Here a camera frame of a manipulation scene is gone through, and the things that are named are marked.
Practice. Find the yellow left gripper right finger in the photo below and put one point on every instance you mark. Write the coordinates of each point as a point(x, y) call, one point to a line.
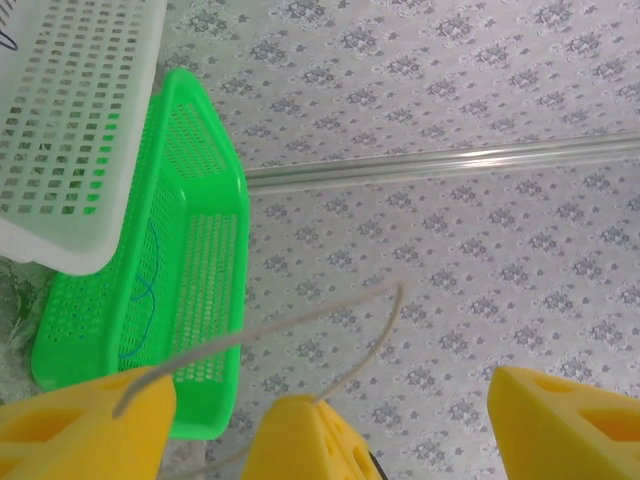
point(550, 440)

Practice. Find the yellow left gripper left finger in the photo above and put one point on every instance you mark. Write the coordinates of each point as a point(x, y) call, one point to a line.
point(90, 450)

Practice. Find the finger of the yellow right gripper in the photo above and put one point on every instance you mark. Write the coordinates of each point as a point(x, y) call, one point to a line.
point(295, 445)

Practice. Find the white plastic basket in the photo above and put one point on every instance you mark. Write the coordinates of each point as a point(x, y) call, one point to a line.
point(50, 247)

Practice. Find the green plastic basket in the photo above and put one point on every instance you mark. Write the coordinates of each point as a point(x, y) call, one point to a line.
point(225, 165)

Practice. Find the aluminium corner post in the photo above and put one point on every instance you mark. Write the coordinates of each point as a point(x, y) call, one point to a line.
point(450, 160)

